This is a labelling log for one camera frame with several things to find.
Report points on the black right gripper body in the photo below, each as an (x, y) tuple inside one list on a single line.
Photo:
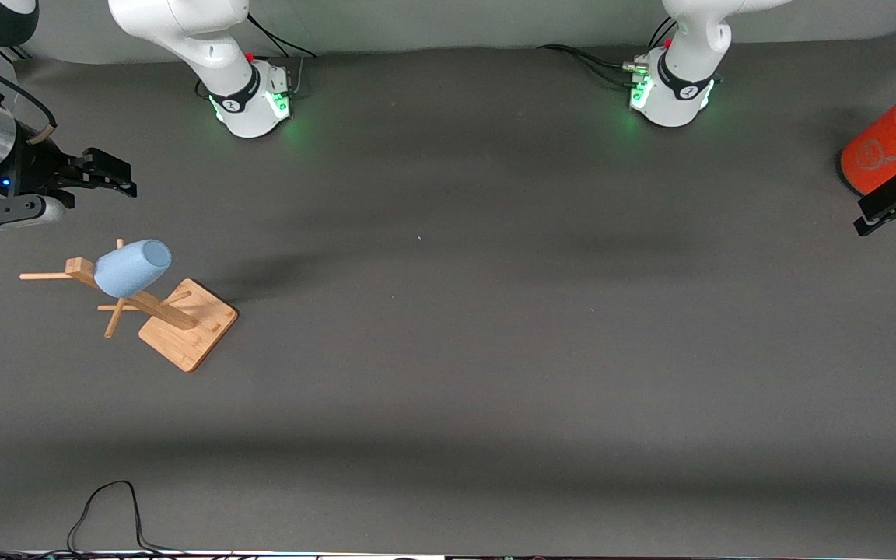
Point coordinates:
[(37, 169)]

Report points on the light blue cup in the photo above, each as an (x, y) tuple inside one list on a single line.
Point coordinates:
[(131, 268)]

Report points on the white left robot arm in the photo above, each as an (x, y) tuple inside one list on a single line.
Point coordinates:
[(677, 101)]

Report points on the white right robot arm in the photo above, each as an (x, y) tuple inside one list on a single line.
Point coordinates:
[(238, 109)]

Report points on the wooden cup rack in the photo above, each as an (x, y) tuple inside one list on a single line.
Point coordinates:
[(187, 334)]

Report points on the orange can with grey lid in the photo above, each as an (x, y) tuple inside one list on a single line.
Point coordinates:
[(880, 148)]

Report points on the dark grey table mat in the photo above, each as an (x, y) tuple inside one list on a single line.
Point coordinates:
[(448, 389)]

